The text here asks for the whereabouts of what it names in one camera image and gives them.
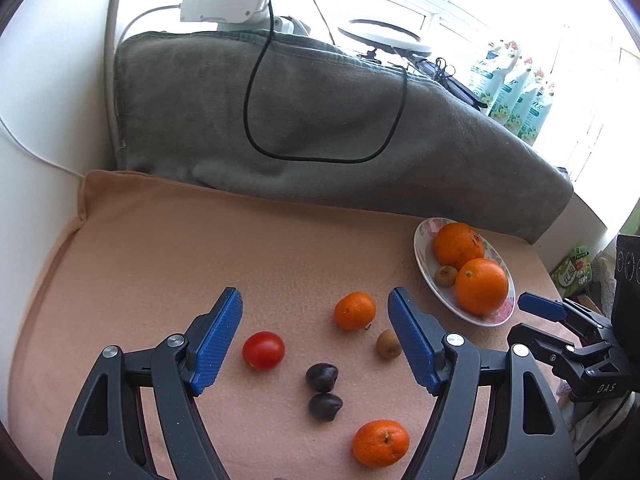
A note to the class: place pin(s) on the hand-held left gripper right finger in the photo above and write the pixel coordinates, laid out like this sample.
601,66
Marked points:
412,340

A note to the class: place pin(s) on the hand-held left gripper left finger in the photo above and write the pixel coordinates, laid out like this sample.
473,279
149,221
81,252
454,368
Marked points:
217,340

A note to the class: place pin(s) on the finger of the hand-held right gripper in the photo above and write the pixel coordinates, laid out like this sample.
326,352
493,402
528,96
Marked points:
545,347
540,306

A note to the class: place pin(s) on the small brown kiwi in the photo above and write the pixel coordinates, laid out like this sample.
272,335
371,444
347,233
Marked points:
388,344

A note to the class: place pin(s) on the red tomato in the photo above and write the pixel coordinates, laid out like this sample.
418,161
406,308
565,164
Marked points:
263,350

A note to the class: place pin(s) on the large smooth orange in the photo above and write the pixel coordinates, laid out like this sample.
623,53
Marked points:
481,286

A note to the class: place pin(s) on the small tangerine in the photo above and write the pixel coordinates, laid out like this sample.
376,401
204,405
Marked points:
381,443
355,311

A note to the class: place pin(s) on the white floral plate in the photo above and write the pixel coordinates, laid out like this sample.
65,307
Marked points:
425,255

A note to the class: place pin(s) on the dark purple plum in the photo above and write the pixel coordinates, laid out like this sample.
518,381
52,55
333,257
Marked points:
325,406
322,377

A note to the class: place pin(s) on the large dimpled orange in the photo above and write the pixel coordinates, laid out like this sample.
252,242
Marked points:
458,245

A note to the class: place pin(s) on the person's right hand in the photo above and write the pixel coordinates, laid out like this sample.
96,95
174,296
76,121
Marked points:
587,425

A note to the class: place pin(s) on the green packet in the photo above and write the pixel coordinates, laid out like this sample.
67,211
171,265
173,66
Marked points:
572,272

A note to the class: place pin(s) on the peach blanket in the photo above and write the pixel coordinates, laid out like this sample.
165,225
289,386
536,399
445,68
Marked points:
175,250

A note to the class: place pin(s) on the floral refill pouch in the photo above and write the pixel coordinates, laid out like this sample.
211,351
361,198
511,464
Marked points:
522,111
487,82
535,125
506,99

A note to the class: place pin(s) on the black light stand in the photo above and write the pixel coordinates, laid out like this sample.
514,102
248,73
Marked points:
460,90

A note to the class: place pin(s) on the grey blanket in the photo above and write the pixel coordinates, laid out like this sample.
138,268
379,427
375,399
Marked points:
325,110

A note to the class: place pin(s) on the phone clamp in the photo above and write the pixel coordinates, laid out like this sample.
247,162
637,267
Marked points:
375,56

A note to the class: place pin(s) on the white board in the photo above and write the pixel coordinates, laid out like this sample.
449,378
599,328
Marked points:
50,85

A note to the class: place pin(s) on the white power box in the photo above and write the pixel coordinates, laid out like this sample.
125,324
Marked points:
220,2

